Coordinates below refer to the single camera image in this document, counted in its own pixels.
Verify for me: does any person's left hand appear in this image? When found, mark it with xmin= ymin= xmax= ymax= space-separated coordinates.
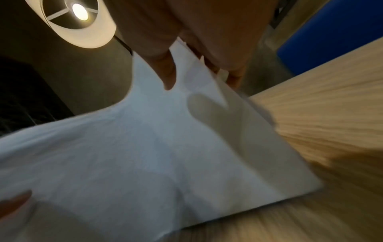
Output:
xmin=0 ymin=189 xmax=33 ymax=216

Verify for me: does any blue panel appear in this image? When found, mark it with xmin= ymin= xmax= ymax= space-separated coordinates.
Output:
xmin=276 ymin=0 xmax=383 ymax=77

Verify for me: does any white round lamp shade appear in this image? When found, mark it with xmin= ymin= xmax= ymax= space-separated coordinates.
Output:
xmin=24 ymin=0 xmax=117 ymax=49

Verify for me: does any person's right hand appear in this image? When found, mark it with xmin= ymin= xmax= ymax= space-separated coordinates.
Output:
xmin=105 ymin=0 xmax=279 ymax=91

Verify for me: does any black lamp cable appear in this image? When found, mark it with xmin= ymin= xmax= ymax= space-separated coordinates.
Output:
xmin=113 ymin=35 xmax=134 ymax=56

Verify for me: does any white cloth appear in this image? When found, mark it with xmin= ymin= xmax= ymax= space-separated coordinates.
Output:
xmin=0 ymin=37 xmax=326 ymax=242

